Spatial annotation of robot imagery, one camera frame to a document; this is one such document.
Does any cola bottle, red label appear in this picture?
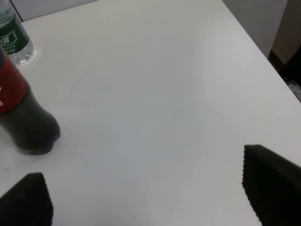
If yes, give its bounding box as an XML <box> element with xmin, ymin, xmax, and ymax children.
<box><xmin>0</xmin><ymin>49</ymin><xmax>61</xmax><ymax>155</ymax></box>

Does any water bottle, green label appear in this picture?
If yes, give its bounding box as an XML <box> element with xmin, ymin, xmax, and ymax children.
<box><xmin>0</xmin><ymin>0</ymin><xmax>34</xmax><ymax>65</ymax></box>

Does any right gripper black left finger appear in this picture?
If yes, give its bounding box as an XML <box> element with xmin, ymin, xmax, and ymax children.
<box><xmin>0</xmin><ymin>172</ymin><xmax>54</xmax><ymax>226</ymax></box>

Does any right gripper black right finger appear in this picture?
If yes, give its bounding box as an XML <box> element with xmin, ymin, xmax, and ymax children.
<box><xmin>242</xmin><ymin>145</ymin><xmax>301</xmax><ymax>226</ymax></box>

